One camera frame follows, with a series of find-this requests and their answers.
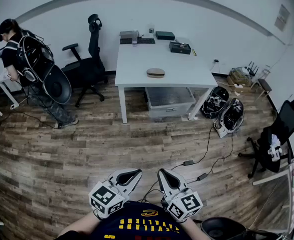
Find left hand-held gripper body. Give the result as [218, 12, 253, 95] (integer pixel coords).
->
[88, 179, 129, 219]

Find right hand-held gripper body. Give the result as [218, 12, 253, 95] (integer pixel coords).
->
[164, 186, 204, 222]

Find tan glasses case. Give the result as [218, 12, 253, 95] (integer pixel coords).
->
[146, 67, 166, 79]

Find person's left forearm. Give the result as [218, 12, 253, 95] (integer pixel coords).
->
[58, 210, 102, 238]

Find person's right forearm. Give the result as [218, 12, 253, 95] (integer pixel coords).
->
[179, 217, 210, 240]

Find black open box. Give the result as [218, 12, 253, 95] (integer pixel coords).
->
[169, 41, 192, 55]

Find person's dark jersey torso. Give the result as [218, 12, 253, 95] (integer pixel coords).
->
[54, 200, 205, 240]

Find black dome shell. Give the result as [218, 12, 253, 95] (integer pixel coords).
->
[201, 216, 247, 240]

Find small white box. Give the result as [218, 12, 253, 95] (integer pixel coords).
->
[213, 120, 229, 139]

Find grey storage bin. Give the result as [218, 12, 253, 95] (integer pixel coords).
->
[144, 86, 196, 120]

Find white spare hand-held gripper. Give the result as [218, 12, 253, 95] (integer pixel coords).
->
[268, 133, 284, 163]

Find black office chair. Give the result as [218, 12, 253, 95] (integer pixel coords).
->
[238, 95, 294, 179]
[61, 13, 107, 108]

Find stack of cardboard pieces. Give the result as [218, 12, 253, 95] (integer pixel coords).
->
[226, 67, 252, 87]

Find wooden stool dark seat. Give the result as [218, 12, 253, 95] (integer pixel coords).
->
[251, 70, 274, 102]

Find white router black antennas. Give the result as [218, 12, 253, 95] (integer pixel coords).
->
[241, 61, 260, 76]

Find black keyboard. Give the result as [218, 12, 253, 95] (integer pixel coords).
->
[119, 37, 156, 45]

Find tan cardboard box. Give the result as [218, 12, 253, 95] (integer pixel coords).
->
[120, 30, 139, 39]

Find dark green box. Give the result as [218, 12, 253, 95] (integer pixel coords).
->
[155, 30, 176, 41]

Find white side desk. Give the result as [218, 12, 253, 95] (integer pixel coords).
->
[0, 68, 20, 109]

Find wall poster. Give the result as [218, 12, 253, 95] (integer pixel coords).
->
[274, 3, 291, 32]

